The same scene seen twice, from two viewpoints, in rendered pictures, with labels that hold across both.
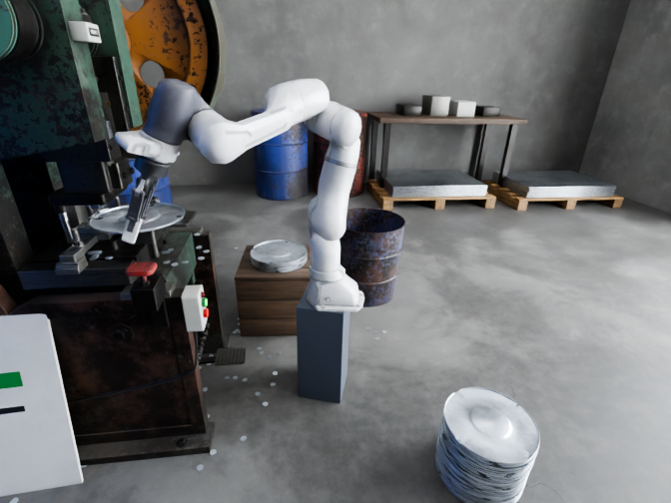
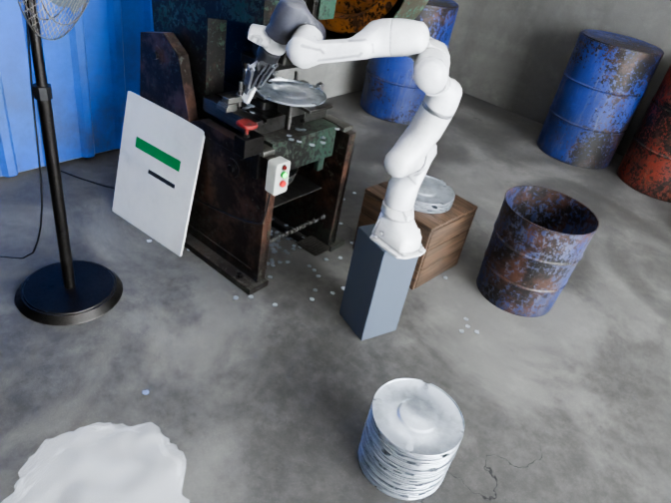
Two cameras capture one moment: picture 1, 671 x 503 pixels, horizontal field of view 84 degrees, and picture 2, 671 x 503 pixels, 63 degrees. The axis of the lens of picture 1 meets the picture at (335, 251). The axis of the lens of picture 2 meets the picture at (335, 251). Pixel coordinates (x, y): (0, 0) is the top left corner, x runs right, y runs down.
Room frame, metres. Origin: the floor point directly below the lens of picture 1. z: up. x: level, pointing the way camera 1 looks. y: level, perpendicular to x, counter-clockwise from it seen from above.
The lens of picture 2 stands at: (-0.22, -1.04, 1.56)
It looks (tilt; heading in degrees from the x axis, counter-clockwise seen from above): 34 degrees down; 42
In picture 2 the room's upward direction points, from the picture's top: 11 degrees clockwise
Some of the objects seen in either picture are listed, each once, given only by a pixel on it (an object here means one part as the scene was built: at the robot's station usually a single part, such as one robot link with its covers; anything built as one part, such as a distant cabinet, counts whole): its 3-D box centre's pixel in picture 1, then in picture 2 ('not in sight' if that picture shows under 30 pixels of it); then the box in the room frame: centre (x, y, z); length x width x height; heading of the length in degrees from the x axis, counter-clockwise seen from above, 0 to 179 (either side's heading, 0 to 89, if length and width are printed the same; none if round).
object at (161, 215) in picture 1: (139, 217); (291, 92); (1.20, 0.67, 0.78); 0.29 x 0.29 x 0.01
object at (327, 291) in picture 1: (335, 282); (400, 225); (1.23, 0.00, 0.52); 0.22 x 0.19 x 0.14; 79
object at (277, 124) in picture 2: (107, 247); (267, 107); (1.18, 0.79, 0.68); 0.45 x 0.30 x 0.06; 8
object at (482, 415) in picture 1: (489, 421); (417, 414); (0.87, -0.51, 0.23); 0.29 x 0.29 x 0.01
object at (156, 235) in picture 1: (157, 234); (298, 112); (1.20, 0.62, 0.72); 0.25 x 0.14 x 0.14; 98
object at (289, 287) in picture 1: (281, 287); (412, 228); (1.76, 0.29, 0.18); 0.40 x 0.38 x 0.35; 94
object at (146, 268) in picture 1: (143, 278); (246, 132); (0.88, 0.52, 0.72); 0.07 x 0.06 x 0.08; 98
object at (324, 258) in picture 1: (324, 231); (411, 171); (1.28, 0.05, 0.71); 0.18 x 0.11 x 0.25; 13
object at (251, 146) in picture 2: (152, 306); (248, 157); (0.90, 0.52, 0.62); 0.10 x 0.06 x 0.20; 8
